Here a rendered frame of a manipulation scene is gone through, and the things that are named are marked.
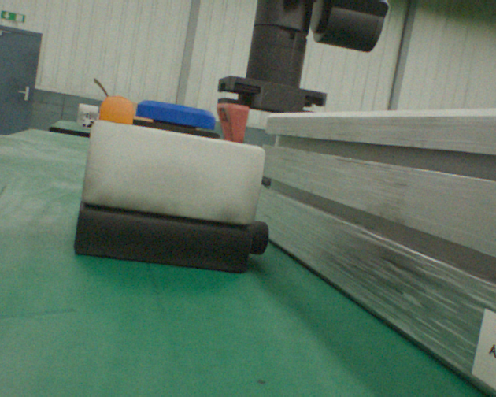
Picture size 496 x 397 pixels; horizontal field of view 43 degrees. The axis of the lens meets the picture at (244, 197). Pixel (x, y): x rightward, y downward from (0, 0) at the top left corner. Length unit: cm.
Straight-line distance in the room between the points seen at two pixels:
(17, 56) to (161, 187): 1123
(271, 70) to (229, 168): 35
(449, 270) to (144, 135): 14
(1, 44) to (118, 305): 1135
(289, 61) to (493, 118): 44
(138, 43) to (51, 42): 147
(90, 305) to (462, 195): 13
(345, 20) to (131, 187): 41
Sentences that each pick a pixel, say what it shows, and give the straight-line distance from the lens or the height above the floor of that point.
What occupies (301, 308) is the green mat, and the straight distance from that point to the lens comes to 25.
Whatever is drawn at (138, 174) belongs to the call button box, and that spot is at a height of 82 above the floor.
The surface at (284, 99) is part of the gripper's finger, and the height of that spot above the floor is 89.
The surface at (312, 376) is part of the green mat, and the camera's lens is 18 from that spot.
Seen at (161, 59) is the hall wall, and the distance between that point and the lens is 1161.
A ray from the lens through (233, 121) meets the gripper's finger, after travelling 61.
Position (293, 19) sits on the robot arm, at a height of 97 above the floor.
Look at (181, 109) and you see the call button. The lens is 30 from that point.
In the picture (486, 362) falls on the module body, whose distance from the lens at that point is 20.
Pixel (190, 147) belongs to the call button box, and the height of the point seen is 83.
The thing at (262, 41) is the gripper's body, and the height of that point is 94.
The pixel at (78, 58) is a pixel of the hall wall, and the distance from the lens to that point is 1148.
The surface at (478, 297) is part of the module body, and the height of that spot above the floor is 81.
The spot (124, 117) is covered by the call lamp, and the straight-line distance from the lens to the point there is 28.
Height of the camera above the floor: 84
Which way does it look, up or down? 5 degrees down
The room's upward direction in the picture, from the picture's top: 10 degrees clockwise
